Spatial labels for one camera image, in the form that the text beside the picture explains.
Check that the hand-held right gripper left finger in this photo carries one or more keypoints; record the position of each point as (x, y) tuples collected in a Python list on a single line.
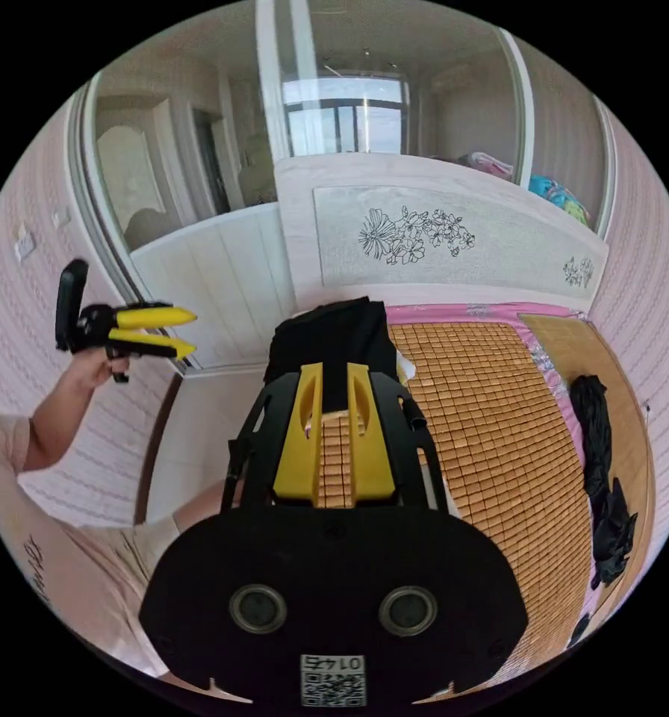
[(296, 442)]

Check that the pink folded cloth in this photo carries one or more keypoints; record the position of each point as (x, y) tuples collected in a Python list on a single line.
[(488, 164)]

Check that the bed with woven mat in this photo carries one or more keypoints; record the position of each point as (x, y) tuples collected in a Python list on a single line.
[(497, 448)]

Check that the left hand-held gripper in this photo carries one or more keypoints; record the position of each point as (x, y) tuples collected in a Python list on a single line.
[(95, 330)]

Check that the person's body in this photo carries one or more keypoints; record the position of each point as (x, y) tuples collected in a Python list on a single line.
[(60, 560)]

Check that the person's left hand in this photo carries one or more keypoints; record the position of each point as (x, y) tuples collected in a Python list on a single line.
[(91, 371)]

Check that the person's left forearm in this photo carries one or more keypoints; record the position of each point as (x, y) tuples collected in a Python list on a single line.
[(54, 431)]

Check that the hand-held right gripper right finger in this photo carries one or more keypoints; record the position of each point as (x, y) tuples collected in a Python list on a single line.
[(372, 448)]

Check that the black short-sleeve shirt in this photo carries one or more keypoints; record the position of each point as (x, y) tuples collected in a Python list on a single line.
[(597, 476)]

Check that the white wall switch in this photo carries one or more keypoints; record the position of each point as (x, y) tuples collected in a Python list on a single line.
[(61, 216), (25, 245)]

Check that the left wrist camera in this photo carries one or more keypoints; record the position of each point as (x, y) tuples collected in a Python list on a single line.
[(70, 302)]

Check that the pile of clothes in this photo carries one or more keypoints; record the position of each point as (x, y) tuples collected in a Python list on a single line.
[(334, 336)]

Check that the colourful folded cloth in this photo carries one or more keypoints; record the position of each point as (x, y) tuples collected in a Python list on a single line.
[(558, 199)]

